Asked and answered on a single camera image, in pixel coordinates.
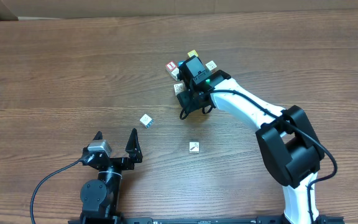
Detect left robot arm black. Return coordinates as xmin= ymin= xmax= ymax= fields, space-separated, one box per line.
xmin=79 ymin=128 xmax=143 ymax=223

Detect white block green side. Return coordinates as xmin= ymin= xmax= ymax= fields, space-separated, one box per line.
xmin=170 ymin=67 xmax=180 ymax=82

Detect white block teal side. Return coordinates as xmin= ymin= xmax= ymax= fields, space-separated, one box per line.
xmin=139 ymin=114 xmax=154 ymax=128

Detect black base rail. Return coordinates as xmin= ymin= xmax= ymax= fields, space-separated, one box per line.
xmin=68 ymin=215 xmax=345 ymax=224

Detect yellow block far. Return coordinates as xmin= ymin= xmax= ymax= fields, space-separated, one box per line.
xmin=187 ymin=50 xmax=198 ymax=58

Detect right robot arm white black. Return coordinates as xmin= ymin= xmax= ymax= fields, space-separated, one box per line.
xmin=177 ymin=56 xmax=324 ymax=223

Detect white block yellow side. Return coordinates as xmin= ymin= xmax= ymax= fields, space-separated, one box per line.
xmin=205 ymin=60 xmax=217 ymax=73

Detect white block red M side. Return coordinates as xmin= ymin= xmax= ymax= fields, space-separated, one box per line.
xmin=173 ymin=83 xmax=186 ymax=96

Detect red letter I block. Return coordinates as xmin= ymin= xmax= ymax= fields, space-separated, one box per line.
xmin=165 ymin=61 xmax=177 ymax=73

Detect white block hammer picture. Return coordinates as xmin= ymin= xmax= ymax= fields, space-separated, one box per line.
xmin=189 ymin=142 xmax=200 ymax=154

